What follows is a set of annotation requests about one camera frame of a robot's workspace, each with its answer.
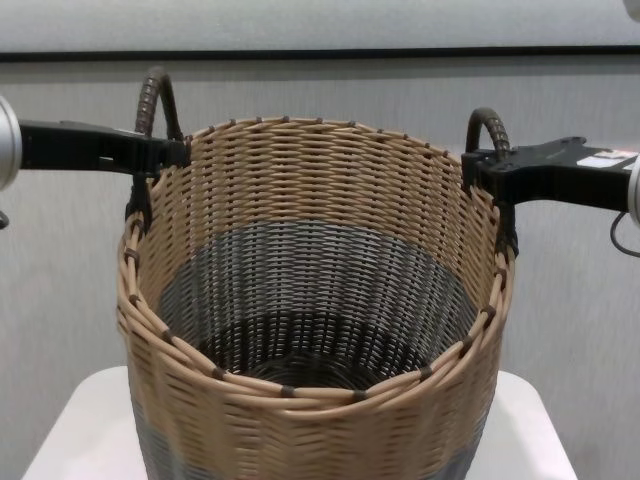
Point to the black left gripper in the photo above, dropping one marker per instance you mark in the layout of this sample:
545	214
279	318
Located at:
75	147

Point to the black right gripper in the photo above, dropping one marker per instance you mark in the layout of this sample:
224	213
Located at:
565	180

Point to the tan grey woven laundry basket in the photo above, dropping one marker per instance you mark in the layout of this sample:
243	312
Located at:
325	200

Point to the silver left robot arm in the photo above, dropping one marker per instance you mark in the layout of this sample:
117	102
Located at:
7	145

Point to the thin black wall rail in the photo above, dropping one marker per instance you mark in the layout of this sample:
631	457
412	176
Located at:
320	54

